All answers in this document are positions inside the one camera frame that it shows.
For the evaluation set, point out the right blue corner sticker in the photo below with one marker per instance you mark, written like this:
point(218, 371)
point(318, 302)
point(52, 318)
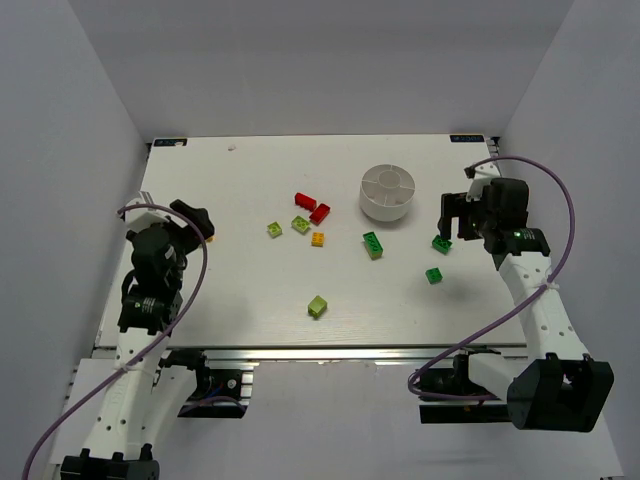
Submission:
point(466, 138)

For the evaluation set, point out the orange square lego brick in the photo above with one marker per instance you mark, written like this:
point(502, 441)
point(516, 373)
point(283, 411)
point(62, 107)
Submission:
point(317, 239)

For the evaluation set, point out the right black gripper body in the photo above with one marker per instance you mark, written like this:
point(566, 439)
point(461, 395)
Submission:
point(460, 206)

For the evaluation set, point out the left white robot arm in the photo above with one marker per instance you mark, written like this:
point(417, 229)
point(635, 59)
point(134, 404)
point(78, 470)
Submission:
point(145, 390)

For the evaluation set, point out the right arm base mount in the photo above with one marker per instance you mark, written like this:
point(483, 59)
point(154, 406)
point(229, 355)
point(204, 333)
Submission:
point(455, 399)

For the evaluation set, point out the blue corner sticker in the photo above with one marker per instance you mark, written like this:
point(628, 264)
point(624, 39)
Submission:
point(466, 138)
point(169, 142)

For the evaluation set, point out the dark green lego brick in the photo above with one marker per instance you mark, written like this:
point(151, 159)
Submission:
point(441, 245)

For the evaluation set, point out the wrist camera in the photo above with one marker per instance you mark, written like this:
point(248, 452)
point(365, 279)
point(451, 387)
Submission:
point(480, 176)
point(139, 219)

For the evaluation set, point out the left blue corner sticker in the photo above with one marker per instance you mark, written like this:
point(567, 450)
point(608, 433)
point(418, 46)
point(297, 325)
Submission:
point(169, 142)

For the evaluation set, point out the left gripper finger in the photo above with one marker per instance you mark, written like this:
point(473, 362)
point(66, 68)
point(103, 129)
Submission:
point(199, 232)
point(198, 216)

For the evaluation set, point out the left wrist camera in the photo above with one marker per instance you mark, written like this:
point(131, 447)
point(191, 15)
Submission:
point(139, 219)

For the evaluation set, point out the light green small lego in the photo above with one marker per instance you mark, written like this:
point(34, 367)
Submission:
point(274, 230)

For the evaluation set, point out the white round divided container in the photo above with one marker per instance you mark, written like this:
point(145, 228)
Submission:
point(386, 193)

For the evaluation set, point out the lime green lego block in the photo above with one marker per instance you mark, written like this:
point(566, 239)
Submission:
point(317, 307)

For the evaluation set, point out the light green long lego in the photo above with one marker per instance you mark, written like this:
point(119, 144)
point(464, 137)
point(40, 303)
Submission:
point(300, 224)

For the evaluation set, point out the dark green square lego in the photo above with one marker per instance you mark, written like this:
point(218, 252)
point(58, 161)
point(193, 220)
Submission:
point(433, 275)

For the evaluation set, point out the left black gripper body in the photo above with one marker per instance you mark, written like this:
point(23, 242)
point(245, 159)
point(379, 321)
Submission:
point(187, 239)

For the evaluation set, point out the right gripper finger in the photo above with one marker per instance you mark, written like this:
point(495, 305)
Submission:
point(453, 206)
point(466, 227)

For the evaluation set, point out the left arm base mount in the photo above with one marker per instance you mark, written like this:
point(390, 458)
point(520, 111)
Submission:
point(217, 393)

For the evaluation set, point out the red square lego brick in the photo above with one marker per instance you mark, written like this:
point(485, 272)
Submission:
point(319, 214)

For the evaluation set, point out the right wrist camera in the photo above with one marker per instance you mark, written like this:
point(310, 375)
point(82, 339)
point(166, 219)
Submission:
point(480, 176)

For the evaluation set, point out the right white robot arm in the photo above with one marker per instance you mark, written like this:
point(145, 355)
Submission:
point(562, 388)

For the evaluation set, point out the red long lego brick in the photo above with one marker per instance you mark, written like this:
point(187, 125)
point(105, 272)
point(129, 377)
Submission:
point(305, 202)

